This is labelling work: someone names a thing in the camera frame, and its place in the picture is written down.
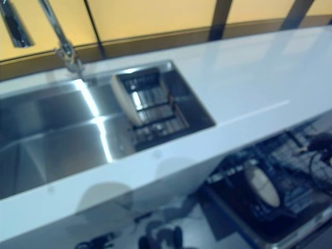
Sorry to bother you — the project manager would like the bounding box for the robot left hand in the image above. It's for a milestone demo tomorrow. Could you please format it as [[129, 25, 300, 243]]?
[[77, 232, 117, 249]]

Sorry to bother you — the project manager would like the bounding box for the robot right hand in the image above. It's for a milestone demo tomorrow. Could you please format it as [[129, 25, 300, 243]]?
[[309, 133, 332, 154]]

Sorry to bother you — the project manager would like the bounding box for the white plate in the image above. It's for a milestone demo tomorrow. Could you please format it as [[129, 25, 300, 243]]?
[[244, 163, 281, 208], [110, 75, 145, 126]]

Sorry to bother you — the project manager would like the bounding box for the open dishwasher door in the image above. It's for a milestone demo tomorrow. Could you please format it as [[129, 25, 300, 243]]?
[[199, 178, 332, 249]]

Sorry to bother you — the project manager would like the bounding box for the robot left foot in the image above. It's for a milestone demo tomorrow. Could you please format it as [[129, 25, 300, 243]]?
[[139, 234, 153, 249]]

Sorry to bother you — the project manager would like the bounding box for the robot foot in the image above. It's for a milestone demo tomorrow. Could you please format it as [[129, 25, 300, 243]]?
[[158, 225, 183, 249], [139, 234, 153, 249]]

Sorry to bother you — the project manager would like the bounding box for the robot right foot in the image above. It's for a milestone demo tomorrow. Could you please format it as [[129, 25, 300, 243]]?
[[158, 225, 183, 249]]

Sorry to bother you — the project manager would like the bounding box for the white cabinet door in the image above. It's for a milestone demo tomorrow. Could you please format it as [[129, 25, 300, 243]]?
[[124, 155, 222, 216]]

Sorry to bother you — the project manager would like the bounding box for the stainless steel sink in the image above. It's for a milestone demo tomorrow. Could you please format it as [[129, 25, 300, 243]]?
[[0, 59, 217, 201]]

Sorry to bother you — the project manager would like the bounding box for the black dish drying rack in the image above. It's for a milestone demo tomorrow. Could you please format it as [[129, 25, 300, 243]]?
[[111, 66, 192, 151]]

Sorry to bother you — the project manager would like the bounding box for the chrome gooseneck kitchen faucet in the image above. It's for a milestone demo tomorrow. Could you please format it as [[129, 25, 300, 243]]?
[[0, 0, 86, 81]]

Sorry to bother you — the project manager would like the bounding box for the dishwasher wire rack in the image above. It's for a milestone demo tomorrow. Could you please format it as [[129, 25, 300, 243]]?
[[207, 124, 332, 234]]

